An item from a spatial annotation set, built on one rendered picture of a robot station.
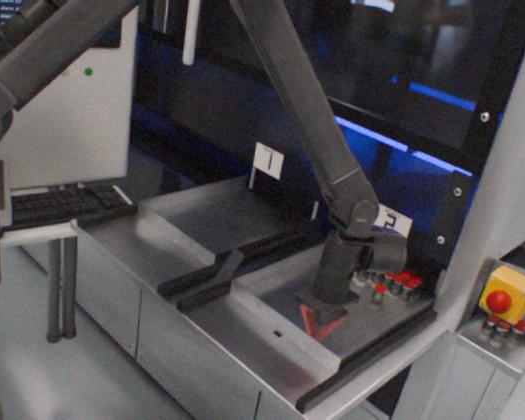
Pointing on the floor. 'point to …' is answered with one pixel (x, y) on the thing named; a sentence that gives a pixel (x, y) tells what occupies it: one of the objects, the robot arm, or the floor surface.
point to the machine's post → (480, 231)
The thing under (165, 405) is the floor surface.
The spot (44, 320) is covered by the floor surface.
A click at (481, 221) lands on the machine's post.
